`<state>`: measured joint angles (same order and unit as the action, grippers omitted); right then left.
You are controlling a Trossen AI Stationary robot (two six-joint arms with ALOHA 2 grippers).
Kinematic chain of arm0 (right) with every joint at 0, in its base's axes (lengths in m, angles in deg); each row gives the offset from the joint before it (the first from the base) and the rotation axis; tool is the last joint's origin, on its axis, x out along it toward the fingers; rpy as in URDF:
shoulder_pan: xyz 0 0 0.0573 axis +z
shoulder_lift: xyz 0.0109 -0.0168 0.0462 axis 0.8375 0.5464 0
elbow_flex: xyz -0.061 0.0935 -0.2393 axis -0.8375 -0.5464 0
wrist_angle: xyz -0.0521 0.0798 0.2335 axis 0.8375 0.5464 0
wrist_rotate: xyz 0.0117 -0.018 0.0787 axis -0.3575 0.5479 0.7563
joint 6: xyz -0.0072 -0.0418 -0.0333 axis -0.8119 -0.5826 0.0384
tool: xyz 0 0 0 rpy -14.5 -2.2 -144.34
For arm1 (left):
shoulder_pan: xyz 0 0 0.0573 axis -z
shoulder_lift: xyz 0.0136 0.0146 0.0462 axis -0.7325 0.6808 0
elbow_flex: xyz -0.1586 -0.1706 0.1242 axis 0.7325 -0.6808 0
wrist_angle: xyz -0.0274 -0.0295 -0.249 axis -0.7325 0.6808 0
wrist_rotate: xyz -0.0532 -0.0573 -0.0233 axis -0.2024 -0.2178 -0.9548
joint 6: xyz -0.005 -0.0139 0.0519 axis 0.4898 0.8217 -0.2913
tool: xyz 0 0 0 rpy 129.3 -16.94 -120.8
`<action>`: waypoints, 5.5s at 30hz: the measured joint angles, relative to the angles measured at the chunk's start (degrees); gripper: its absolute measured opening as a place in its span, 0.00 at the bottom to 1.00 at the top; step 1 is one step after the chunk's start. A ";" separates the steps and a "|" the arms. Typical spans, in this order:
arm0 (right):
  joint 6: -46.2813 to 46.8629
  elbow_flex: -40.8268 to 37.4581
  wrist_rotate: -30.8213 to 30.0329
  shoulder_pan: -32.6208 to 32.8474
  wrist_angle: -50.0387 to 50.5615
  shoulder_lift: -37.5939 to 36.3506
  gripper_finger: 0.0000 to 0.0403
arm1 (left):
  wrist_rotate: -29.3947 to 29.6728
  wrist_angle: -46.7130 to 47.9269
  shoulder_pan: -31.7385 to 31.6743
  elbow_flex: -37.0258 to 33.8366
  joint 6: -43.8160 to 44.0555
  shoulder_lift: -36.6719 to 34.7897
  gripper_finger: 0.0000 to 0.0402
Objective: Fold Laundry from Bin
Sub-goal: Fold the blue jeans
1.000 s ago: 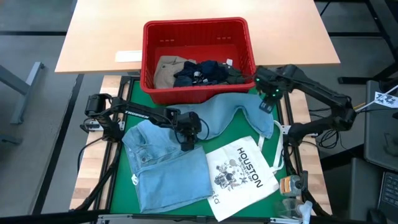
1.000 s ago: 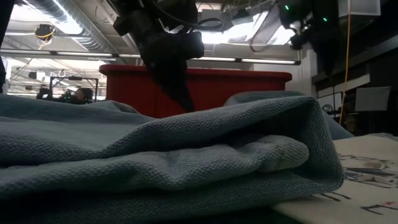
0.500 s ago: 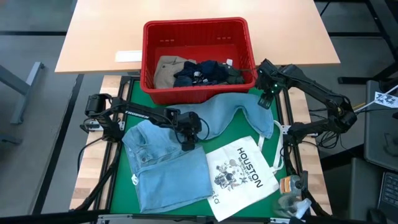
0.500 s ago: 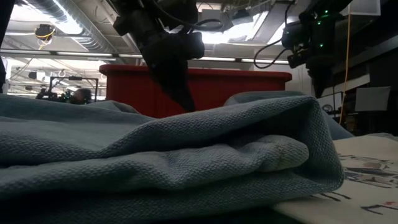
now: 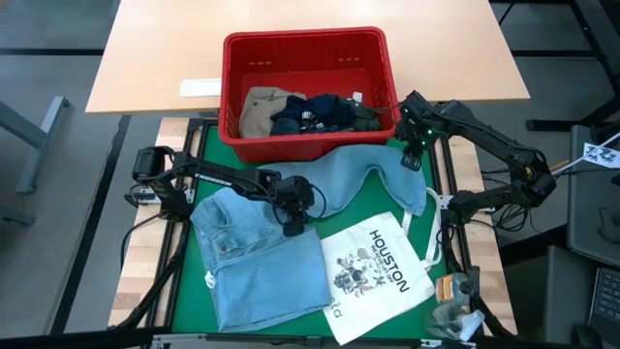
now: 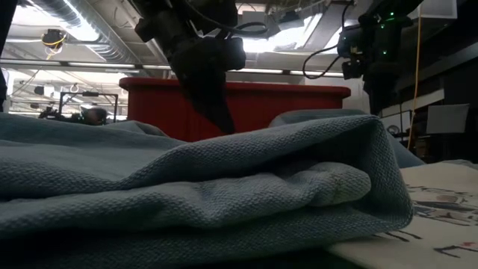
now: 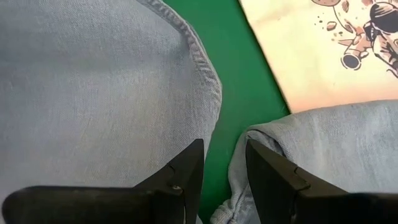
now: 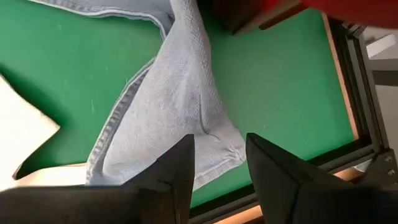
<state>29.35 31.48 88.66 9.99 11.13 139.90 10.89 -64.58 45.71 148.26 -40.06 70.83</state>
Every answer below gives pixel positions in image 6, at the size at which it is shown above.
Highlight light blue denim jeans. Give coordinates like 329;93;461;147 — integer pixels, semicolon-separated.
0;108;426;269

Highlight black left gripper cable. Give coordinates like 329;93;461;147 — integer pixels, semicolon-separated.
182;0;270;38

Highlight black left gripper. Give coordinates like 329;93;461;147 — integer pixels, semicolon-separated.
170;35;247;135

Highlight white printed tote bag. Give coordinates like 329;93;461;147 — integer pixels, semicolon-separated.
326;161;478;269

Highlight red plastic laundry bin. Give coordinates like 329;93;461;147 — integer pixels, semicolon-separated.
119;77;352;143

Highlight white board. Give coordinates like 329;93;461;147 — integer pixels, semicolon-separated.
380;110;412;139

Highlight silver ceiling duct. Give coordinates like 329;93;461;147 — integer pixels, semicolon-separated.
22;0;165;64

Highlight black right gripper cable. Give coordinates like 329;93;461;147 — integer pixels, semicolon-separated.
302;0;356;80

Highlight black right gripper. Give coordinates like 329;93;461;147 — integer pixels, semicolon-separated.
338;18;408;117

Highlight person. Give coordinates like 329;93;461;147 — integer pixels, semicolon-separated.
76;107;109;126

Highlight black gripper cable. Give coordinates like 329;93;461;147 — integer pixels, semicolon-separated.
302;0;356;80
182;0;270;38

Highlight yellow cord reel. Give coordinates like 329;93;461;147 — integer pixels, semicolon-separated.
40;28;68;49

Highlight grey flat panel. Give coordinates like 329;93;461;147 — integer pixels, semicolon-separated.
425;103;471;135

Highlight yellow hanging cable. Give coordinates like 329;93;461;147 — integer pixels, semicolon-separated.
406;5;423;150

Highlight grey ceiling box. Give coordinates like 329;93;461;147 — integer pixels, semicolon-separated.
240;10;270;29

